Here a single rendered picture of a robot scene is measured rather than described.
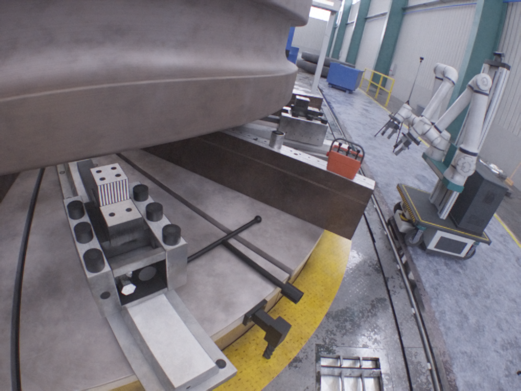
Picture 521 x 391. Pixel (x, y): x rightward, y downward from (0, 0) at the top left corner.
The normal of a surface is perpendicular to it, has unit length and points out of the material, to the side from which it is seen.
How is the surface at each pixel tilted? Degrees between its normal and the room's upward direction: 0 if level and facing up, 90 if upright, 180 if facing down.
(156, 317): 0
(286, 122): 90
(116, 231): 90
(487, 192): 90
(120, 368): 0
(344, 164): 98
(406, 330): 0
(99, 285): 90
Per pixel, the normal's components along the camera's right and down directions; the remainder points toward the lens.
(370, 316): 0.19, -0.83
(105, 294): 0.65, 0.50
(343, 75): -0.43, 0.41
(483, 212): -0.17, 0.50
